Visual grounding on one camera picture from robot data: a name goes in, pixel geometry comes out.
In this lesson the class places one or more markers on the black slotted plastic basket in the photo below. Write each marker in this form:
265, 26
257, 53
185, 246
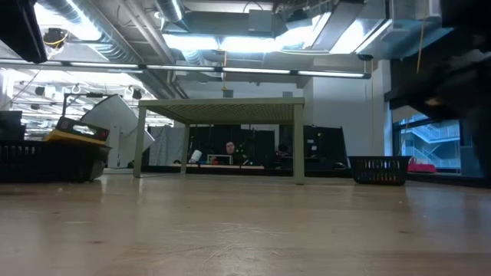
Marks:
379, 170
46, 165

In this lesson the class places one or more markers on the green perforated metal shelf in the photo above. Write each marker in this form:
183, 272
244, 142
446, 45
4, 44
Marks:
230, 113

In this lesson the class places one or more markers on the yellow crayon box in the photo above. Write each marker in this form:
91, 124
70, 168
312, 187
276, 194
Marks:
76, 132

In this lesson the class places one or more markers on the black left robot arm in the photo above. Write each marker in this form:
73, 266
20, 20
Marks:
19, 27

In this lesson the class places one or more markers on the red bag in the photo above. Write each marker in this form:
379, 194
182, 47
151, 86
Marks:
422, 168

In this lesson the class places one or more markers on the long ceiling light bar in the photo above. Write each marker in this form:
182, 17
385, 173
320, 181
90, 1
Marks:
249, 70

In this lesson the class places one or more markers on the wooden background table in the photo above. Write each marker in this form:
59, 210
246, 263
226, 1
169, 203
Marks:
215, 167

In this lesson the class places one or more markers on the black partition curtain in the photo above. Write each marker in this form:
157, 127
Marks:
207, 138

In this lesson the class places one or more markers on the white cylinder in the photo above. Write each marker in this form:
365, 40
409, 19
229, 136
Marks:
195, 156

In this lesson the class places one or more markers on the grey cloth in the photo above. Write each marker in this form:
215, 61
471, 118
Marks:
169, 145

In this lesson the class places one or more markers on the black light stand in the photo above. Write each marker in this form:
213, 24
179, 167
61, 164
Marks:
62, 111

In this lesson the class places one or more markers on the black screen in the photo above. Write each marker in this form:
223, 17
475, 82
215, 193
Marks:
11, 126

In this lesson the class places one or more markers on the grey wall speaker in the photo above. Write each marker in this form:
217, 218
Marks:
228, 93
287, 94

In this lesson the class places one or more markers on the white frame box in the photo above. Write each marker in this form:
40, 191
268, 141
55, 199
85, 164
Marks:
220, 155

